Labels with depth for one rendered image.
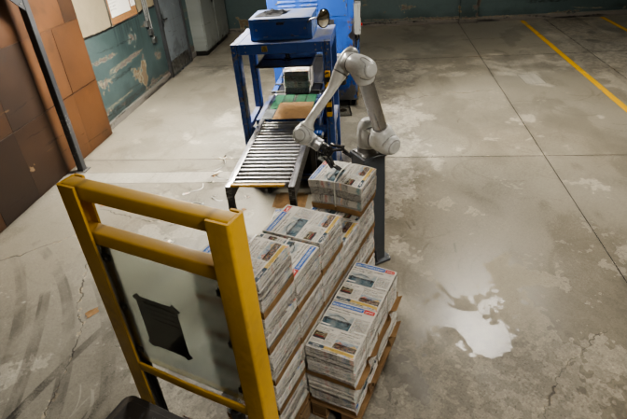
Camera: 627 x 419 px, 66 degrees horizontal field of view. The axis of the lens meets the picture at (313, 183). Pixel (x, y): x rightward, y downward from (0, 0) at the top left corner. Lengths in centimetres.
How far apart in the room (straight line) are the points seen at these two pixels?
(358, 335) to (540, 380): 128
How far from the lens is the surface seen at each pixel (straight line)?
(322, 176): 322
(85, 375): 383
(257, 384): 193
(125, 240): 187
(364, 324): 281
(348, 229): 310
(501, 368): 350
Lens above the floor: 265
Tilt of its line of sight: 30 degrees down
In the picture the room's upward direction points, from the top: 5 degrees counter-clockwise
